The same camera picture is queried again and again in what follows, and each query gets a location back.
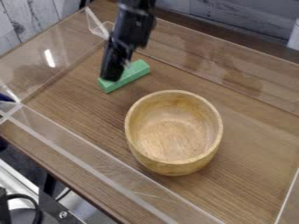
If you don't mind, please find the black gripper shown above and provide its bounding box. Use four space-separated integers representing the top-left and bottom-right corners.
99 0 155 82

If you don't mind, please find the green rectangular block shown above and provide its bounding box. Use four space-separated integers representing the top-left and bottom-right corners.
98 59 151 94

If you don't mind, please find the brown wooden bowl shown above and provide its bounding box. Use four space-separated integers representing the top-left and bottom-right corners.
124 90 224 176

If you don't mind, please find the clear acrylic tray enclosure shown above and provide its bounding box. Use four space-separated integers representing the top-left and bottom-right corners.
0 12 299 224

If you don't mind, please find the black cable loop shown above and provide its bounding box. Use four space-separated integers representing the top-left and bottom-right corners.
0 193 44 224

